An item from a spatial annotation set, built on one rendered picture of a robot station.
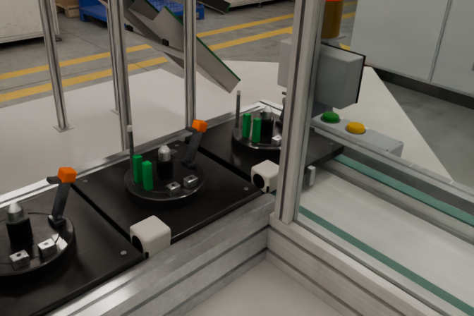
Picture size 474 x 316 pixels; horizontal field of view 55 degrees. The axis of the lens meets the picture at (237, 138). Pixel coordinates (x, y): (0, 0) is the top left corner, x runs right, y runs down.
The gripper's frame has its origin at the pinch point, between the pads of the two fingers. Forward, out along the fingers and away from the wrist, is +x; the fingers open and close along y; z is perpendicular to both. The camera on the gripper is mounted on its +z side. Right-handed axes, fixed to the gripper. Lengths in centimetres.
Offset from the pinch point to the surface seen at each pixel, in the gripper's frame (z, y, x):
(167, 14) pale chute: -2.2, 5.1, 14.5
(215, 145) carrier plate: -23.6, 24.0, 20.0
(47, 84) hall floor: -140, -268, -2
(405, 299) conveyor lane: -22, 70, 22
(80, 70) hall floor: -149, -286, -35
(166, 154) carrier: -13.0, 31.2, 33.5
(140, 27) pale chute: -8.9, -9.4, 15.2
